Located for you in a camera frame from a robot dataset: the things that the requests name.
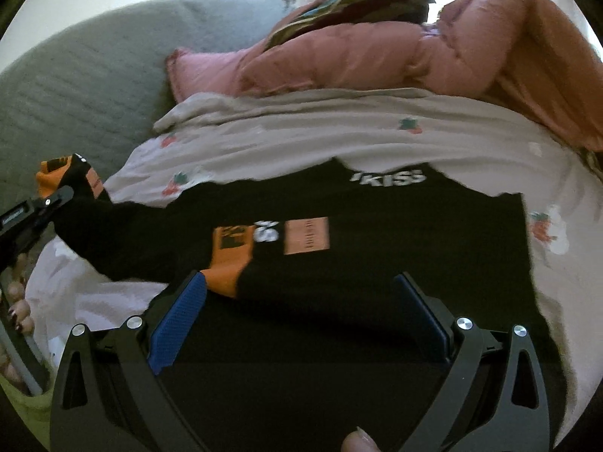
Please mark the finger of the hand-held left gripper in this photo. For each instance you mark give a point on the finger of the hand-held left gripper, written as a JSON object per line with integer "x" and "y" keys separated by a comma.
{"x": 33, "y": 214}

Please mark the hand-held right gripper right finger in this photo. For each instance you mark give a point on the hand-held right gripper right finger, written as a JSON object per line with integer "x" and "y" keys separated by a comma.
{"x": 426, "y": 313}

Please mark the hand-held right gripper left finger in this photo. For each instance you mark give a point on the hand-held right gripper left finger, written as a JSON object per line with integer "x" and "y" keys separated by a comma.
{"x": 180, "y": 320}

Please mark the black top with orange cuffs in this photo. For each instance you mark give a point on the black top with orange cuffs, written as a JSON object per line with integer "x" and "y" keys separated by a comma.
{"x": 377, "y": 245}

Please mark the person's left hand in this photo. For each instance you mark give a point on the person's left hand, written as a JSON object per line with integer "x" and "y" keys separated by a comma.
{"x": 18, "y": 308}

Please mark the person's right hand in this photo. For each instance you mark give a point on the person's right hand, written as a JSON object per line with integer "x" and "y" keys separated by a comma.
{"x": 359, "y": 440}

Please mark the yellow-green cloth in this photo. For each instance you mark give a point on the yellow-green cloth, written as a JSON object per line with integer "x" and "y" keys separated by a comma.
{"x": 28, "y": 409}

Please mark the flower print bed sheet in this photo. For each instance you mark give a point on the flower print bed sheet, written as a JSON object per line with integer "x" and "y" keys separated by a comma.
{"x": 306, "y": 127}

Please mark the pink duvet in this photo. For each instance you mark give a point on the pink duvet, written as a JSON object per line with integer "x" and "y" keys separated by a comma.
{"x": 377, "y": 56}

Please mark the dark patterned pillow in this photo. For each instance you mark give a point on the dark patterned pillow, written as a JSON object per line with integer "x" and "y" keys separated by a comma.
{"x": 358, "y": 4}

